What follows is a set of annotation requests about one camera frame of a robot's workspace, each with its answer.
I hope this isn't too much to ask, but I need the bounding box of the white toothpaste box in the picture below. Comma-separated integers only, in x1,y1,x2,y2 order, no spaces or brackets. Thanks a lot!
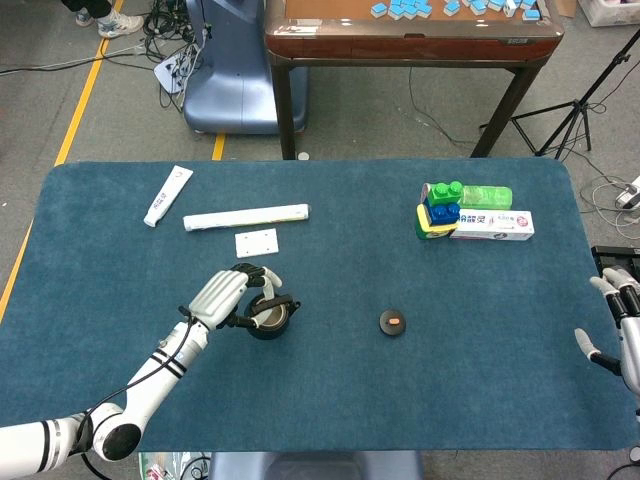
448,209,536,242

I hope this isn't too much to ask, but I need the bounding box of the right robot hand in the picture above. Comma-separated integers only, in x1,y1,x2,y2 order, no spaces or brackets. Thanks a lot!
573,266,640,394

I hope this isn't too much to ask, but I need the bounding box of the thin black floor cable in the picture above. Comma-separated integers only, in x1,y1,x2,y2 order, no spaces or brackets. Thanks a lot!
407,66,482,147

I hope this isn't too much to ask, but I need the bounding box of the white power adapter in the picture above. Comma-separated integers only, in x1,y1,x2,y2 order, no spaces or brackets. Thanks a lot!
614,182,640,210

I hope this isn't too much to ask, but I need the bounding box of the black trouser leg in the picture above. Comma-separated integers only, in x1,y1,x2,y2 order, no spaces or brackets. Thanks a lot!
59,0,114,19

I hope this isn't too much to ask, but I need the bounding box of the long white box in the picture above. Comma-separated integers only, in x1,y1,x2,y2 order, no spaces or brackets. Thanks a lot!
182,202,311,234

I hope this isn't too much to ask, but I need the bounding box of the white toothpaste tube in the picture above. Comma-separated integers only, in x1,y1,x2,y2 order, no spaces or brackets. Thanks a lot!
142,165,195,229

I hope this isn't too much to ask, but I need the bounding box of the grey white cable coil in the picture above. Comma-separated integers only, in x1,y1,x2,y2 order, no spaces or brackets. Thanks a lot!
578,173,640,242

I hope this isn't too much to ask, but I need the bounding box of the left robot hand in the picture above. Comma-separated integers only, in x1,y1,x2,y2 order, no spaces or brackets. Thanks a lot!
187,263,284,332

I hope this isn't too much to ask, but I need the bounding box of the green building block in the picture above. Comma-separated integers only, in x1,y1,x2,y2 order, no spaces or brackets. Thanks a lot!
427,180,465,207

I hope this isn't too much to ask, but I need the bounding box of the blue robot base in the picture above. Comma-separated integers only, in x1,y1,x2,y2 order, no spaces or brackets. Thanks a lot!
182,0,310,136

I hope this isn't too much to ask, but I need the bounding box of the teal blue felt tablecloth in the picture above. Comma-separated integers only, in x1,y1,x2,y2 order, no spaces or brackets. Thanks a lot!
0,158,626,455

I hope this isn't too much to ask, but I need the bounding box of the blue building block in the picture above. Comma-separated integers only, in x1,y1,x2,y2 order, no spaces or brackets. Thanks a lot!
426,201,462,227

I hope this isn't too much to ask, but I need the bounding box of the black teapot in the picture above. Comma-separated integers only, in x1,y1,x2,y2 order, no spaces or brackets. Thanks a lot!
244,293,302,342

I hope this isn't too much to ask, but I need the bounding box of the green translucent soap box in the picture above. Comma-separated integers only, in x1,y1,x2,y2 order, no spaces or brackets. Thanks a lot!
459,184,514,211

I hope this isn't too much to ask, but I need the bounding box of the white sneaker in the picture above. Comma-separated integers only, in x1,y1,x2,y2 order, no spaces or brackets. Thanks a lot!
97,9,145,40

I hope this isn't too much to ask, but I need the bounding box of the white floor cable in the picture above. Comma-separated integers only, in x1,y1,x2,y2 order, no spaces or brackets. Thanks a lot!
0,43,157,77

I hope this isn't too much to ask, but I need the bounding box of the grey blue robot chest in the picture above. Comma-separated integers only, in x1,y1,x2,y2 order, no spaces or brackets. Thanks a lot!
207,451,424,480

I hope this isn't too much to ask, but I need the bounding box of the white power strip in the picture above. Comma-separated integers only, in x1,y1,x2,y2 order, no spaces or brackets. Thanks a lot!
153,49,201,95

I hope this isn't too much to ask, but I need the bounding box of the brown mahjong table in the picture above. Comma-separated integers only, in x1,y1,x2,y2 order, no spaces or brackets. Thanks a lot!
263,0,565,160

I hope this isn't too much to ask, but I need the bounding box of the white rectangular plate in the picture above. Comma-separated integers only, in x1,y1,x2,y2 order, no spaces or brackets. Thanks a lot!
234,228,280,260

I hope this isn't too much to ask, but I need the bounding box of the colourful plastic package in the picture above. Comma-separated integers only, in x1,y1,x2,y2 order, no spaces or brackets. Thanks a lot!
138,452,214,480

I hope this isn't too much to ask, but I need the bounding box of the black cable tangle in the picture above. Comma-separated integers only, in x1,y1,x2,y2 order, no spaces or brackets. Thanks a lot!
142,0,206,111

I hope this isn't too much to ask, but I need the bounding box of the white storage box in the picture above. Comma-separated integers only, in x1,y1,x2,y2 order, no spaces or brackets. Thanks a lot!
579,0,640,29

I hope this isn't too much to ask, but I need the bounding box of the yellow green sponge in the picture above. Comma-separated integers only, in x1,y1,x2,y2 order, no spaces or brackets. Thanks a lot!
414,203,459,242

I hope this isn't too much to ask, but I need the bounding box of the small black lid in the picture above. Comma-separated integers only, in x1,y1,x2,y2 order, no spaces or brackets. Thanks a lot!
377,309,407,338

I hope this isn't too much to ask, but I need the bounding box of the black tripod stand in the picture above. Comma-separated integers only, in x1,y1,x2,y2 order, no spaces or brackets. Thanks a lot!
479,29,640,161

